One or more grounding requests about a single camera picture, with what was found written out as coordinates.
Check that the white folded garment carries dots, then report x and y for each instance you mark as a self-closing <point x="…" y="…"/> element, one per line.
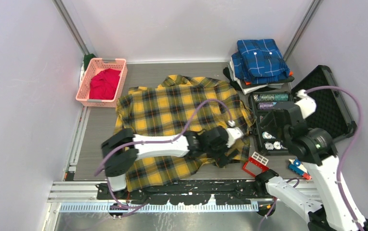
<point x="246" y="89"/>

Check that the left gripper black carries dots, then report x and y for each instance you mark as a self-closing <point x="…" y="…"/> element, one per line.
<point x="220" y="157"/>

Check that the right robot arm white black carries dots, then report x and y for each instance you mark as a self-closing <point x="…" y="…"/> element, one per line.
<point x="315" y="148"/>

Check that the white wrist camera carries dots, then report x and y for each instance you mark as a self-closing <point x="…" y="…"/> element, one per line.
<point x="306" y="103"/>
<point x="233" y="135"/>

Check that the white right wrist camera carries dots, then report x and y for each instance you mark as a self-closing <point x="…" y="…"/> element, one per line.
<point x="306" y="103"/>

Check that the black foam-lined carrying case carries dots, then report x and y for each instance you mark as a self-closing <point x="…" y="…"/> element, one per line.
<point x="331" y="115"/>

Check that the blue plaid folded shirt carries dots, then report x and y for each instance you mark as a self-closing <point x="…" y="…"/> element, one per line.
<point x="259" y="61"/>

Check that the pink plastic laundry basket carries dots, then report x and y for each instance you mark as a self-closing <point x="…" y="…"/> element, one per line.
<point x="97" y="65"/>

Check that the red plastic frame block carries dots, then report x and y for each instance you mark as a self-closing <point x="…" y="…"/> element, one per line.
<point x="256" y="164"/>

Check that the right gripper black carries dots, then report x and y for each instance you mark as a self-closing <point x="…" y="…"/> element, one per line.
<point x="266" y="121"/>

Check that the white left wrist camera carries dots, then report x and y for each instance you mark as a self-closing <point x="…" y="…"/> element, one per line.
<point x="233" y="135"/>

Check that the blue toy figure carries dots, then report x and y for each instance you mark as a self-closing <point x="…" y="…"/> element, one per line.
<point x="296" y="166"/>

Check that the red garment in basket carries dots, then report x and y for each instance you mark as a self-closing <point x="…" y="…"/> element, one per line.
<point x="103" y="86"/>

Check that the green and white cloth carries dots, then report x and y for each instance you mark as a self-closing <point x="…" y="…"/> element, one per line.
<point x="86" y="60"/>

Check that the yellow plaid flannel shirt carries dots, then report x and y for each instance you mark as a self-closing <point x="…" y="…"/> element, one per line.
<point x="196" y="103"/>

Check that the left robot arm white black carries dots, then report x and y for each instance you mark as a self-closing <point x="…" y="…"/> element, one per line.
<point x="124" y="148"/>

